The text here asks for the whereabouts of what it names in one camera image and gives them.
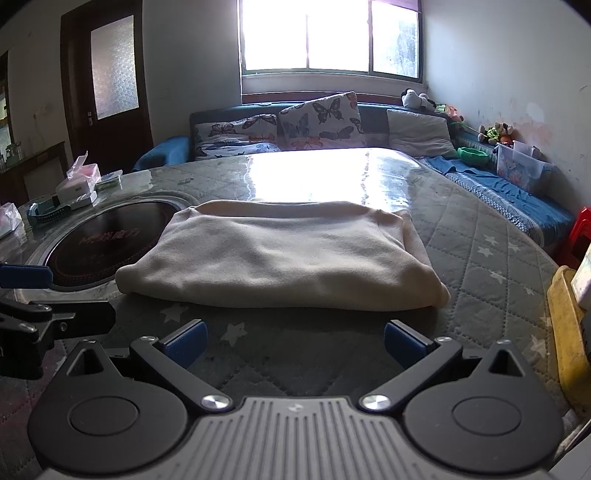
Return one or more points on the clear plastic storage box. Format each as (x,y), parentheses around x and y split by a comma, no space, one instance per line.
(521,166)

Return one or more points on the square butterfly print pillow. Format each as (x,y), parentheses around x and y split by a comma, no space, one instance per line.
(321,120)

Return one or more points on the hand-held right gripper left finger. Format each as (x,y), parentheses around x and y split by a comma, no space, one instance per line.
(187,344)

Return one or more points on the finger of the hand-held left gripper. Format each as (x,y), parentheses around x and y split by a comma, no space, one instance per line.
(25,276)
(69,318)

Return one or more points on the blue patterned blanket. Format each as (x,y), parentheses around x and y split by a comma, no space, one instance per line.
(508,198)

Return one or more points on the pink tissue pack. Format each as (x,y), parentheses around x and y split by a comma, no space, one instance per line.
(8,220)

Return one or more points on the window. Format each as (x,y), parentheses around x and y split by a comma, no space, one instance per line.
(323,37)

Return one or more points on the red plastic stool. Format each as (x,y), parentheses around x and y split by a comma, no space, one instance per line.
(579,240)

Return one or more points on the grey pillow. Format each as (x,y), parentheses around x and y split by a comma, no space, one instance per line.
(418,131)

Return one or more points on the round black induction cooktop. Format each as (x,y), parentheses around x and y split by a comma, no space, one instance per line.
(101,244)

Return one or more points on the long butterfly print pillow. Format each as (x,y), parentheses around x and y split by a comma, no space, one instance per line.
(235,136)

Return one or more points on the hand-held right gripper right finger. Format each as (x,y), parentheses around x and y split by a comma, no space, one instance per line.
(404,341)

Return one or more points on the cream sweater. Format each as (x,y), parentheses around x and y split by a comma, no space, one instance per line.
(277,258)

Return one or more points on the white box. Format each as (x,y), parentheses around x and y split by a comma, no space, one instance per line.
(76,190)

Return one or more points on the yellow plastic chair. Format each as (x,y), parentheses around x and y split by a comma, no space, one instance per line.
(565,332)

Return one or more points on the blue sofa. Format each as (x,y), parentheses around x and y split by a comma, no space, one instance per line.
(374,117)

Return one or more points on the panda plush toy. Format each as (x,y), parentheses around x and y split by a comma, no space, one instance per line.
(415,99)

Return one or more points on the small plush toys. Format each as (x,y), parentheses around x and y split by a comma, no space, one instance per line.
(496,134)

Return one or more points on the dark wooden door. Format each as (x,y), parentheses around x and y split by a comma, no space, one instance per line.
(120,138)

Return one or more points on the green bowl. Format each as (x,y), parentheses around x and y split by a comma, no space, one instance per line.
(474,157)

